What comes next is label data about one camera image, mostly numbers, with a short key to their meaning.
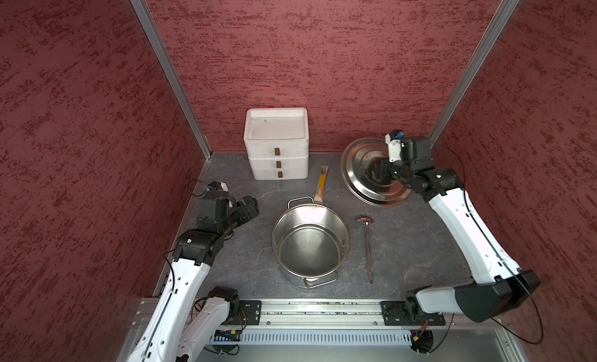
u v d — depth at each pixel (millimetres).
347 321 736
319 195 1033
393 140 642
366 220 945
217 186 632
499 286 379
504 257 405
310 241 898
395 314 728
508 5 721
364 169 768
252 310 739
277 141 923
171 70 877
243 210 631
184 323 430
